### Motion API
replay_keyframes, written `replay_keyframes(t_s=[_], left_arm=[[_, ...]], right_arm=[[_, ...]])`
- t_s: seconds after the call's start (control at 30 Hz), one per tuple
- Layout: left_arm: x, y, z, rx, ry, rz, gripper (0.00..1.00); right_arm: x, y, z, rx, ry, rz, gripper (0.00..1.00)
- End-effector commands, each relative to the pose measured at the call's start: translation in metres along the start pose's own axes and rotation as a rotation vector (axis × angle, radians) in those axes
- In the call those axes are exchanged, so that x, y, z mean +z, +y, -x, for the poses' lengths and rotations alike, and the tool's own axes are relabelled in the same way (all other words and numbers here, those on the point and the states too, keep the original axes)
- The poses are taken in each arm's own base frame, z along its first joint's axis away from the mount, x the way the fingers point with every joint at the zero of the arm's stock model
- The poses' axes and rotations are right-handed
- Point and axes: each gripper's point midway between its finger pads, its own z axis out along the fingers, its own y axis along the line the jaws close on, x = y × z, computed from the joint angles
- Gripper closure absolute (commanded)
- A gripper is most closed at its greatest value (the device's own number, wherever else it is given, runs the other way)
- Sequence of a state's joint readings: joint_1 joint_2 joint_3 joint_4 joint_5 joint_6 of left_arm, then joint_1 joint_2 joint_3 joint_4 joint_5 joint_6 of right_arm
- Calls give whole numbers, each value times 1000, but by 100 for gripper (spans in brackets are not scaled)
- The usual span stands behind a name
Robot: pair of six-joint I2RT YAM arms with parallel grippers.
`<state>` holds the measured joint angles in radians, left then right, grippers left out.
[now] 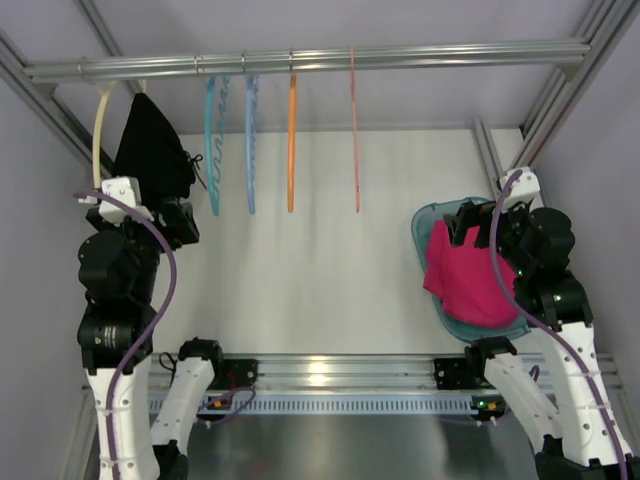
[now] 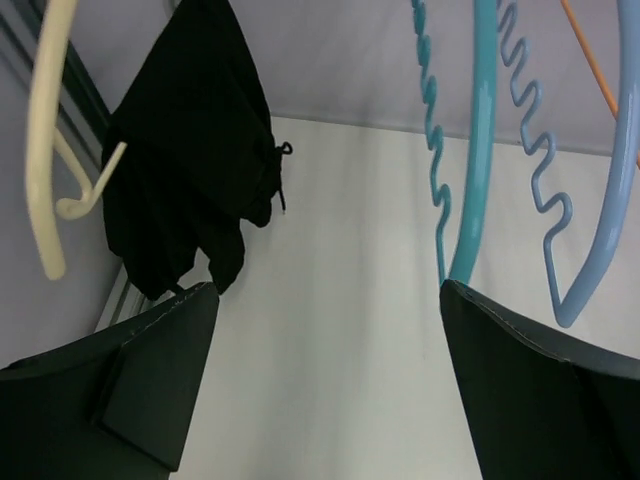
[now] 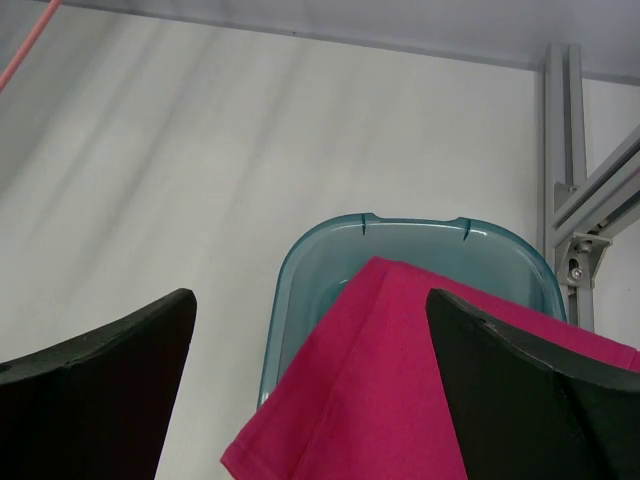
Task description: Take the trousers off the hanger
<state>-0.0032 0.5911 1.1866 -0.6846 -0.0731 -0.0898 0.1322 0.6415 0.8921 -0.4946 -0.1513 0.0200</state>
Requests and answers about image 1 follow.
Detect teal plastic basket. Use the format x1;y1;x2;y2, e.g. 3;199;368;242
411;197;529;344

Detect magenta cloth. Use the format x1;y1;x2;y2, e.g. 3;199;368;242
423;220;517;329

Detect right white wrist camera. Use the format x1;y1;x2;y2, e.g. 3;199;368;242
498;167;540;213

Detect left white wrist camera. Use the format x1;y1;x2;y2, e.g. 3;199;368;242
98;177;153;225

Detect pink plastic hanger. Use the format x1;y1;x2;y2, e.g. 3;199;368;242
349;45;361;213

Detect orange plastic hanger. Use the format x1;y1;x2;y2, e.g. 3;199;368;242
287;73;297;213

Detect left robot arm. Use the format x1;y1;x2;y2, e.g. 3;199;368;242
77;198;223;479

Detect light blue plastic hanger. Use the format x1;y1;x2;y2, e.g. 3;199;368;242
245;75;259;215

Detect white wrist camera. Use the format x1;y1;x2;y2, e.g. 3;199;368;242
498;167;540;213
98;177;153;225

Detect cream plastic hanger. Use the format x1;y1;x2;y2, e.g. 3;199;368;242
91;81;117;189

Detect black trousers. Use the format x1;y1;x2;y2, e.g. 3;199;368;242
113;93;196;204

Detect aluminium hanging rail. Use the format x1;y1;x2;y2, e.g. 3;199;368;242
23;39;591;84

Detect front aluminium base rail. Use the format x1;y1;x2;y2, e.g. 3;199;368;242
82;352;626;417

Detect teal plastic hanger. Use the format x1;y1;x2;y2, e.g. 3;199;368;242
204;76;231;216

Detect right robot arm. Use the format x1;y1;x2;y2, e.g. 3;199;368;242
444;201;639;479

